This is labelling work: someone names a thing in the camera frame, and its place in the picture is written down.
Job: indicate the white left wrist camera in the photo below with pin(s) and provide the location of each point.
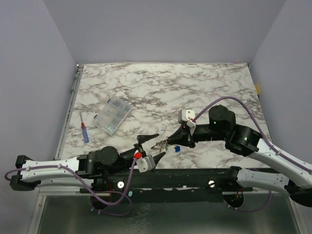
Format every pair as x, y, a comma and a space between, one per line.
145, 164

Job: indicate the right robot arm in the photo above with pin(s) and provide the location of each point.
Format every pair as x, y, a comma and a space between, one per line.
293, 176

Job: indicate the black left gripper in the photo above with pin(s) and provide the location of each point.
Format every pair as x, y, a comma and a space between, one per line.
142, 139

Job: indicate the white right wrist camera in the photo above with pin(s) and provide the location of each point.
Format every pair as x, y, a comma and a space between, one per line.
187, 116

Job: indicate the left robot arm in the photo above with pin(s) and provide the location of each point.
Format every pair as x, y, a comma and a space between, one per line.
89, 171

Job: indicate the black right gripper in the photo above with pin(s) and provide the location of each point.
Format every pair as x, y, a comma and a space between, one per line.
190, 136

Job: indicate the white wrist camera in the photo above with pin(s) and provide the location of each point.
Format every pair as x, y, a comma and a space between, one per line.
145, 164
187, 116

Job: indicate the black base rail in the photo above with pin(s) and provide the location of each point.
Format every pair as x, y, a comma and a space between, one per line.
173, 185

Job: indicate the clear plastic screw box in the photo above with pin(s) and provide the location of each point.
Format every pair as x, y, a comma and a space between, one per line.
112, 115

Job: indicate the blue red screwdriver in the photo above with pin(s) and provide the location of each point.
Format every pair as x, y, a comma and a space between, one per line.
84, 131

